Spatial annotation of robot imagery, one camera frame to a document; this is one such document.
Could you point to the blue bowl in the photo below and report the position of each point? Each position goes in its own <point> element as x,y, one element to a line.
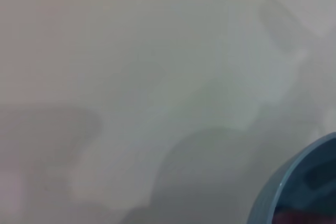
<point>267,200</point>

